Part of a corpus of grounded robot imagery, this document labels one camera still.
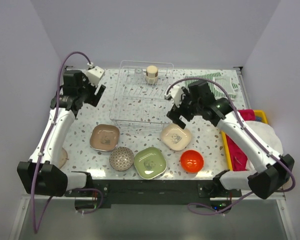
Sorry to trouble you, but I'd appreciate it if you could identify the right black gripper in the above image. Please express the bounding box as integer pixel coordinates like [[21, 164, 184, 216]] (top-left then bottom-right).
[[166, 88, 202, 129]]

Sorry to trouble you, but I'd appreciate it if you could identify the cream square panda plate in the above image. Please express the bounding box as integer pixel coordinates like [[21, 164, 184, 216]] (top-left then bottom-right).
[[160, 123, 193, 151]]

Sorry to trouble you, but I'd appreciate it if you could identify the brown square panda plate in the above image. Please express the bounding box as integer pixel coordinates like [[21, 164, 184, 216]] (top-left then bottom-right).
[[89, 124, 120, 152]]

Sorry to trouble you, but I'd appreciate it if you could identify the white wire dish rack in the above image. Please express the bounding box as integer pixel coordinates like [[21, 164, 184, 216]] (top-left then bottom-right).
[[109, 60, 174, 132]]

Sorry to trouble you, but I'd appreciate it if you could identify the clear glass cup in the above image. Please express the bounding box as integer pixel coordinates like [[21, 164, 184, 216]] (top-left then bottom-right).
[[133, 67, 144, 81]]

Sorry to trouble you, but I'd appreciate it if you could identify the cream steel-lined cup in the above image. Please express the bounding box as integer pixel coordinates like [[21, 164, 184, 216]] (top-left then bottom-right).
[[145, 65, 158, 85]]

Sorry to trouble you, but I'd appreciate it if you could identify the orange round bowl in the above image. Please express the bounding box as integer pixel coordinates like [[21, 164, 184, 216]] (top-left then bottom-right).
[[179, 150, 205, 174]]

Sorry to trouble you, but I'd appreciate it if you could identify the green square panda plate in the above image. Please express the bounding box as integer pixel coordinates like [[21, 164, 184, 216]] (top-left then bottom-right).
[[133, 147, 167, 180]]

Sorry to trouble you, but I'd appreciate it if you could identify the patterned round bowl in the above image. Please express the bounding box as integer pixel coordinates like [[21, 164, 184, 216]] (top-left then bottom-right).
[[109, 146, 135, 171]]

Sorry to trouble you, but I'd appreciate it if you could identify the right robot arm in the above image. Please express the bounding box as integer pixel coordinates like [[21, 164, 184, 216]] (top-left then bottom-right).
[[164, 77, 296, 200]]

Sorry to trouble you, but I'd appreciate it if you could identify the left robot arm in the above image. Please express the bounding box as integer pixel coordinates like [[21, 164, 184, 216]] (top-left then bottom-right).
[[17, 66, 106, 197]]

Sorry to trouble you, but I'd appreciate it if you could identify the green striped cloth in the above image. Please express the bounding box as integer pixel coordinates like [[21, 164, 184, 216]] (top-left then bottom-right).
[[194, 72, 239, 101]]

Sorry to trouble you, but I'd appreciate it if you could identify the yellow plastic bin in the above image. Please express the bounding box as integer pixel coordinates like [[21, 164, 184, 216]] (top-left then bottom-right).
[[221, 110, 284, 171]]

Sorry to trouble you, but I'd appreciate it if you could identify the magenta cloth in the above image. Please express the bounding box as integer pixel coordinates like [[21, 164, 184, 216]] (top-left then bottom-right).
[[225, 109, 256, 172]]

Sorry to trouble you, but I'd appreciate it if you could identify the white towel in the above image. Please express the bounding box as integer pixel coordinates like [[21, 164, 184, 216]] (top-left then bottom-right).
[[244, 120, 284, 173]]

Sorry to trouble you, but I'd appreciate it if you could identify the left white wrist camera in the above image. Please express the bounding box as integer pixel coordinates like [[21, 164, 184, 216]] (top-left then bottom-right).
[[85, 66, 105, 87]]

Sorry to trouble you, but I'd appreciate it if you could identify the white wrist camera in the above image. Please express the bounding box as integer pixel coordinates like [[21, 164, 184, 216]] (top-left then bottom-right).
[[85, 66, 105, 87], [164, 85, 185, 108]]

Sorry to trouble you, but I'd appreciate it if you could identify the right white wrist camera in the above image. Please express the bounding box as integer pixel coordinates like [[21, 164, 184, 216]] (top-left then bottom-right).
[[164, 85, 185, 108]]

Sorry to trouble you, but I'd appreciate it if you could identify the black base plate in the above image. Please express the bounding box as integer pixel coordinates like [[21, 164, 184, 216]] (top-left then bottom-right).
[[65, 179, 242, 210]]

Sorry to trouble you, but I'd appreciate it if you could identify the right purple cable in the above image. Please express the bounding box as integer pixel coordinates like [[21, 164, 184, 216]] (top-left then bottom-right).
[[164, 77, 297, 216]]

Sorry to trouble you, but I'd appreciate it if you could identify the purple cable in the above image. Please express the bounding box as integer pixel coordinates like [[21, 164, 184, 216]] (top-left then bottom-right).
[[164, 77, 297, 216], [29, 51, 94, 234]]

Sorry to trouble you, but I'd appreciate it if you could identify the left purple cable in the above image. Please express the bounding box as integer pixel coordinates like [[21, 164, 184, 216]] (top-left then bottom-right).
[[29, 51, 94, 234]]

